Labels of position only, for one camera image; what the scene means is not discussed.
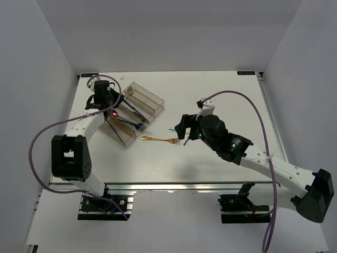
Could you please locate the gold bowl rainbow spoon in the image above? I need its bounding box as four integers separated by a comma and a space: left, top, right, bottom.
111, 111, 143, 129

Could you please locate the black knife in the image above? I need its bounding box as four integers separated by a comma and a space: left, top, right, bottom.
130, 109, 150, 125

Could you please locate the blue knife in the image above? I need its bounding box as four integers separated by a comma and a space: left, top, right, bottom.
123, 99, 150, 124

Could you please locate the black spoon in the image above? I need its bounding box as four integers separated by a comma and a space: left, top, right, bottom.
116, 117, 143, 130

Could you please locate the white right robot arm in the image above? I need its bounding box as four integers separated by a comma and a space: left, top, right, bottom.
175, 114, 334, 223

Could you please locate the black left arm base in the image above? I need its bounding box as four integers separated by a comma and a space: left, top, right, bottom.
77, 189, 135, 221

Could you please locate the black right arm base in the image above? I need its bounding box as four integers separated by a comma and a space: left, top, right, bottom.
217, 182, 272, 224

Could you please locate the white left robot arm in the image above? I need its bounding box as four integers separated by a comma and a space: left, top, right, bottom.
51, 80, 123, 210

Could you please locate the gold ornate fork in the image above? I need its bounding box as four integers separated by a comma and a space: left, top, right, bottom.
141, 136, 181, 144

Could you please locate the blue label sticker left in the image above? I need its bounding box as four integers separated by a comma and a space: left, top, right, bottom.
81, 73, 98, 78

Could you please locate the blue label sticker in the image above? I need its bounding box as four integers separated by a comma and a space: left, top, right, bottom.
81, 73, 98, 78
237, 71, 256, 75

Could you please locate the clear smoked compartment organizer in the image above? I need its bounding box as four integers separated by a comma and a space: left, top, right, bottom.
101, 82, 164, 148

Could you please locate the blue label sticker right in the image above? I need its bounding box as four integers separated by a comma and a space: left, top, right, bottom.
237, 71, 256, 75

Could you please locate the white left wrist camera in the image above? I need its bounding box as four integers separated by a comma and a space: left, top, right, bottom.
86, 76, 101, 92

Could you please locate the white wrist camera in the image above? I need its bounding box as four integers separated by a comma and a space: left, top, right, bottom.
196, 98, 215, 119
86, 76, 101, 92

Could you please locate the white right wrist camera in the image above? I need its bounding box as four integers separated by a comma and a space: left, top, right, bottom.
196, 98, 215, 119

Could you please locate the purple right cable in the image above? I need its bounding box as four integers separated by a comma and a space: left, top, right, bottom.
201, 91, 280, 253

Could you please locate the purple cable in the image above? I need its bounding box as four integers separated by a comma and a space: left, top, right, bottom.
201, 91, 280, 253
28, 75, 130, 221

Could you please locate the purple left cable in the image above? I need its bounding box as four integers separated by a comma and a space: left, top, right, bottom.
28, 75, 130, 221

